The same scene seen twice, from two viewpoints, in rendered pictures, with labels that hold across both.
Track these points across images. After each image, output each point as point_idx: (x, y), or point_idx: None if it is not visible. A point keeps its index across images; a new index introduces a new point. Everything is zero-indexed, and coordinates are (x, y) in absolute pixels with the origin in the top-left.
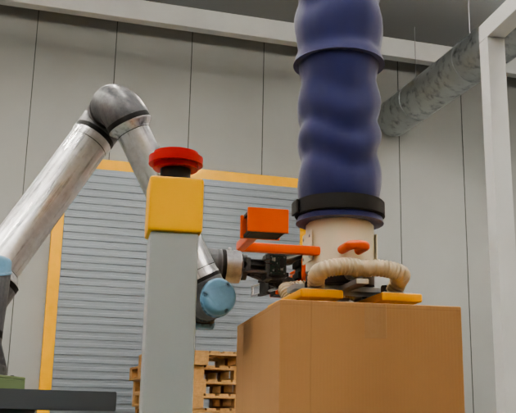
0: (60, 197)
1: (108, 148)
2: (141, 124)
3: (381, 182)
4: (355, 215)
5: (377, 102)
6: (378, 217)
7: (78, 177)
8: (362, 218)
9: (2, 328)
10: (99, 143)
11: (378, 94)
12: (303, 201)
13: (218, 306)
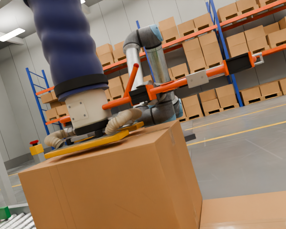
0: (154, 76)
1: (150, 50)
2: (125, 52)
3: (52, 74)
4: (64, 101)
5: (35, 26)
6: (58, 99)
7: (152, 67)
8: (65, 100)
9: (148, 126)
10: (147, 52)
11: (33, 19)
12: None
13: None
